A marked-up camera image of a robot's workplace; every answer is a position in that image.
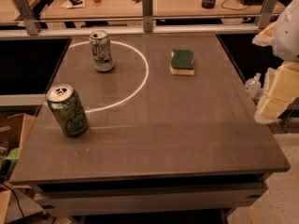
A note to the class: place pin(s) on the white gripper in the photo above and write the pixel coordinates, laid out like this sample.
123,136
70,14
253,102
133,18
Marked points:
289,36

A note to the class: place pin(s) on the green soda can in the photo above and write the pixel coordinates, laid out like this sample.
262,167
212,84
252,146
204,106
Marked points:
66,107

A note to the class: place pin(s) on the white 7up can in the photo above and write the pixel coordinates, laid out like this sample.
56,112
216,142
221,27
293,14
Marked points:
101,50

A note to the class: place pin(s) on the clear sanitizer bottle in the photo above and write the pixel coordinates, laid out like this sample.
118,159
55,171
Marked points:
253,85

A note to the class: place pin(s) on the black mesh cup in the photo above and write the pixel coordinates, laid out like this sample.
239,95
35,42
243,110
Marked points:
208,3

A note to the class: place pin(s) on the green yellow sponge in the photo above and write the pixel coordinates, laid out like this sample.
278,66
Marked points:
181,62

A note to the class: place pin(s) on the cardboard box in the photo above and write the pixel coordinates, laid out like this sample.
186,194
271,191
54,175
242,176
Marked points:
14,131

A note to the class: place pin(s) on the right metal bracket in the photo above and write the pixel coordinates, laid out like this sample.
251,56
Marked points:
263,19

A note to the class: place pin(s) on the metal bracket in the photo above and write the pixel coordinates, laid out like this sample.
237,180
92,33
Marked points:
263,19
147,13
31,25

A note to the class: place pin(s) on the middle metal bracket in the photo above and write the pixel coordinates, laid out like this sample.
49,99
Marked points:
147,13

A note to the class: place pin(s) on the left metal bracket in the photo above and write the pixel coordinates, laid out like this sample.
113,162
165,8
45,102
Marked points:
31,25

